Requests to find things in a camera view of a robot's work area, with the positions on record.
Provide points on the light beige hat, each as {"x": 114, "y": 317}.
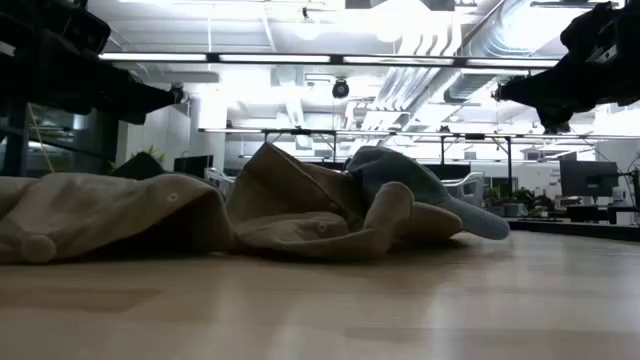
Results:
{"x": 100, "y": 215}

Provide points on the khaki brown hat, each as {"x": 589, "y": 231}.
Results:
{"x": 280, "y": 190}

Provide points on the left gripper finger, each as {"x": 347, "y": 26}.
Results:
{"x": 147, "y": 95}
{"x": 134, "y": 117}

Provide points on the small green potted plant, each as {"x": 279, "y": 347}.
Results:
{"x": 150, "y": 152}

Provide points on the black rail with light strips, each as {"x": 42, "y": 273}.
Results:
{"x": 275, "y": 58}

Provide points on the black computer monitor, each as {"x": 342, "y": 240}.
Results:
{"x": 587, "y": 177}
{"x": 192, "y": 165}

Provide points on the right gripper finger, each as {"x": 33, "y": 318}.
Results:
{"x": 535, "y": 90}
{"x": 554, "y": 117}

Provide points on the black ceiling spotlight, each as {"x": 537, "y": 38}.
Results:
{"x": 180, "y": 94}

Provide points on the background black metal frame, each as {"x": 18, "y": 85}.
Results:
{"x": 300, "y": 132}

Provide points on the black ceiling dome camera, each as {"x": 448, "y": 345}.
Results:
{"x": 340, "y": 89}

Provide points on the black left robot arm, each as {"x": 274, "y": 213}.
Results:
{"x": 50, "y": 30}

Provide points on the black aluminium table frame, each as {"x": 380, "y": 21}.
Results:
{"x": 575, "y": 229}

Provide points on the blue denim cap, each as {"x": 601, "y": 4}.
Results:
{"x": 400, "y": 170}

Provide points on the clear plastic bin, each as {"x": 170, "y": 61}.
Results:
{"x": 217, "y": 180}
{"x": 467, "y": 187}

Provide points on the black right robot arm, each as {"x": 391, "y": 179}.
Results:
{"x": 620, "y": 25}

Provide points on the black framed glass partition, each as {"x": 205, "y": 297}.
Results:
{"x": 17, "y": 145}

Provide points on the background green plants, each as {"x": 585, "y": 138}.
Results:
{"x": 522, "y": 197}

